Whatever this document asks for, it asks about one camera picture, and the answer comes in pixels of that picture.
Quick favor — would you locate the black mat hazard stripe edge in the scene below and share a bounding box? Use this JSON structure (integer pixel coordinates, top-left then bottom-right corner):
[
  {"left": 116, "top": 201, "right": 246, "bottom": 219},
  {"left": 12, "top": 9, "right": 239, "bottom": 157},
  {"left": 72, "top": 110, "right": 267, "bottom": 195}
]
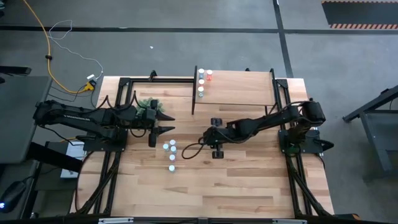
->
[{"left": 321, "top": 0, "right": 398, "bottom": 30}]

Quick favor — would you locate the silver bracket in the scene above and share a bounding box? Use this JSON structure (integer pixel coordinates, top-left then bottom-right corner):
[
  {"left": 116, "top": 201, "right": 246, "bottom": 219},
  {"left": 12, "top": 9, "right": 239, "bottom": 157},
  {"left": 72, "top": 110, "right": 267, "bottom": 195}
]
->
[
  {"left": 272, "top": 218, "right": 308, "bottom": 224},
  {"left": 98, "top": 217, "right": 134, "bottom": 224}
]

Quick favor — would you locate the thin white cable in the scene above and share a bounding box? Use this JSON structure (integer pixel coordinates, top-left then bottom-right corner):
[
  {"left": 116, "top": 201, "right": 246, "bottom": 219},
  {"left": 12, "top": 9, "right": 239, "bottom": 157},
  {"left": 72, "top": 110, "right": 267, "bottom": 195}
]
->
[{"left": 48, "top": 19, "right": 104, "bottom": 80}]

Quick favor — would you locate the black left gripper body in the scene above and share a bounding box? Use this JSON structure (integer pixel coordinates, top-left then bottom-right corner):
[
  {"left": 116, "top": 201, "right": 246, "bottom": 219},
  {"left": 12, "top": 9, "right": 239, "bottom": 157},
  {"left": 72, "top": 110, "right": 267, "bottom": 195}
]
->
[{"left": 136, "top": 99, "right": 159, "bottom": 147}]

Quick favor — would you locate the black metal stand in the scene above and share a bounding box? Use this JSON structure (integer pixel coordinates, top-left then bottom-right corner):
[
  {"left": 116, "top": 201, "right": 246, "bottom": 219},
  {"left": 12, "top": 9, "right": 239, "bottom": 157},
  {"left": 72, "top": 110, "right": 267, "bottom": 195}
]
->
[{"left": 342, "top": 84, "right": 398, "bottom": 181}]

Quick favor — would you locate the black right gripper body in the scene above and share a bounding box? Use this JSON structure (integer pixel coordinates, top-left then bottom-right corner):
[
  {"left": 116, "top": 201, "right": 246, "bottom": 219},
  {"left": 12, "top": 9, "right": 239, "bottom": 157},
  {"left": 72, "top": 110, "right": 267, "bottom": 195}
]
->
[{"left": 202, "top": 117, "right": 226, "bottom": 159}]

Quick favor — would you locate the black desk beam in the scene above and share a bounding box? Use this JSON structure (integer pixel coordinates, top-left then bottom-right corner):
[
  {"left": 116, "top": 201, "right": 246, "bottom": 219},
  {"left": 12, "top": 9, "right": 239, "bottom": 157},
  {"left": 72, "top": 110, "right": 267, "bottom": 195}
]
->
[{"left": 27, "top": 142, "right": 84, "bottom": 174}]

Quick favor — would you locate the green artificial plant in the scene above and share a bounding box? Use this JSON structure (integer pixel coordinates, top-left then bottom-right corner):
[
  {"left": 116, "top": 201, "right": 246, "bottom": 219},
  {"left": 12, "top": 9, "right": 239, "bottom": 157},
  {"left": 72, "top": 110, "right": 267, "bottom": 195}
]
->
[{"left": 135, "top": 96, "right": 165, "bottom": 118}]

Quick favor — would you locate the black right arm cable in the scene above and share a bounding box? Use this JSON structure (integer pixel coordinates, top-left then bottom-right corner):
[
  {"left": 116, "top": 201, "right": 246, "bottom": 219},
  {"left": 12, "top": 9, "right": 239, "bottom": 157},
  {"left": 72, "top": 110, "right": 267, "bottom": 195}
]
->
[{"left": 181, "top": 136, "right": 213, "bottom": 160}]

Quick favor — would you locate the black aluminium rig frame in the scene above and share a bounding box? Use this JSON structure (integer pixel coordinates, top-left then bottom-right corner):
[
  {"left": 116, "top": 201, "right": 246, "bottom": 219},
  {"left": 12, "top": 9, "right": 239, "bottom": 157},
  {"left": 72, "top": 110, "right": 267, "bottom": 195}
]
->
[{"left": 70, "top": 67, "right": 335, "bottom": 224}]

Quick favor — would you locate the white power box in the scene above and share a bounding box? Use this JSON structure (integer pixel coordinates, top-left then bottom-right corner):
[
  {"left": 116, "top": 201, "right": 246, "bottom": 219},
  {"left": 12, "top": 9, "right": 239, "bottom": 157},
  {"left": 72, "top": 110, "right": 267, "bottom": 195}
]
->
[{"left": 60, "top": 141, "right": 87, "bottom": 179}]

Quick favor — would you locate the black computer mouse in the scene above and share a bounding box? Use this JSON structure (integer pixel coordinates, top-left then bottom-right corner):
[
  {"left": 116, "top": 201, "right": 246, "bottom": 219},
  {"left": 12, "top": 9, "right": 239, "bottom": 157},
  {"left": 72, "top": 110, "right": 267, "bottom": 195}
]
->
[{"left": 0, "top": 180, "right": 27, "bottom": 214}]

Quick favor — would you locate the wooden shelf black metal frame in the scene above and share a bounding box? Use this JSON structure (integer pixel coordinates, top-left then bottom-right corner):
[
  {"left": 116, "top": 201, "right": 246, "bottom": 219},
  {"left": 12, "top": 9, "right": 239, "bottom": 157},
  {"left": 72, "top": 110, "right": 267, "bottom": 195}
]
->
[{"left": 191, "top": 65, "right": 278, "bottom": 118}]

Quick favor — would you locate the black flat bar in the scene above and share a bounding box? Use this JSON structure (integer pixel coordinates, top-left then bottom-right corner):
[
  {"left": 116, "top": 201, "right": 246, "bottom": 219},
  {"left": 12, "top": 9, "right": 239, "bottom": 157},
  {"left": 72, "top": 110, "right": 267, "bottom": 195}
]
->
[{"left": 0, "top": 66, "right": 32, "bottom": 77}]

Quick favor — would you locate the yellow cable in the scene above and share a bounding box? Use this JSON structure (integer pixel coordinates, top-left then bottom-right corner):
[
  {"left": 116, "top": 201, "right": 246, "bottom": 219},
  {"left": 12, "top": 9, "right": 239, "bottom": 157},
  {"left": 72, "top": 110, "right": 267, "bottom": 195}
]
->
[{"left": 22, "top": 0, "right": 94, "bottom": 94}]

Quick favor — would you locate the grey desk top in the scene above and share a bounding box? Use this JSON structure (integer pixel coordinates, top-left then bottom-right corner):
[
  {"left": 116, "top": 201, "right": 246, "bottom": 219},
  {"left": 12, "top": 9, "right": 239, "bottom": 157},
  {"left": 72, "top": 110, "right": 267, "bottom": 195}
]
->
[{"left": 0, "top": 75, "right": 53, "bottom": 165}]

